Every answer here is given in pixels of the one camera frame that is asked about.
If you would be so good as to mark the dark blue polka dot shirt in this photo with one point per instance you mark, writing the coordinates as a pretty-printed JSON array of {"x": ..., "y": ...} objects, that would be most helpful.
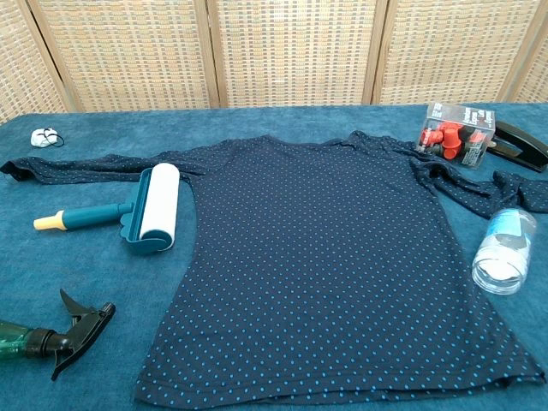
[{"x": 317, "y": 257}]

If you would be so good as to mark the woven rattan folding screen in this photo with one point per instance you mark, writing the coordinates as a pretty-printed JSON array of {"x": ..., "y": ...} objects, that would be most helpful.
[{"x": 274, "y": 51}]

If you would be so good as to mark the teal table cloth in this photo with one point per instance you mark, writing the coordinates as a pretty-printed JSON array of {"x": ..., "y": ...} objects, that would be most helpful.
[{"x": 85, "y": 265}]

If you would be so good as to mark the clear box of red pieces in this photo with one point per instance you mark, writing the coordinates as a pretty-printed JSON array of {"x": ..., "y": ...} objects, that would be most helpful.
[{"x": 460, "y": 135}]

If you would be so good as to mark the clear plastic jar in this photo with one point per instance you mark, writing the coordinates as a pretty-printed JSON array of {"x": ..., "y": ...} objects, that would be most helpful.
[{"x": 505, "y": 257}]

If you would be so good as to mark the white crumpled wad with band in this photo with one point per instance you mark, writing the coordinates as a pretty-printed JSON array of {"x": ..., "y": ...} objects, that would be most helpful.
[{"x": 43, "y": 138}]

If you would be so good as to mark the green spray bottle black trigger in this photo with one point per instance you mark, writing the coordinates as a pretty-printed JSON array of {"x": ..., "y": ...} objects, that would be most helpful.
[{"x": 68, "y": 338}]

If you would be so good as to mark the black stapler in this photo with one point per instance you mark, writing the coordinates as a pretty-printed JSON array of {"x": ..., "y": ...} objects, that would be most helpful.
[{"x": 522, "y": 147}]

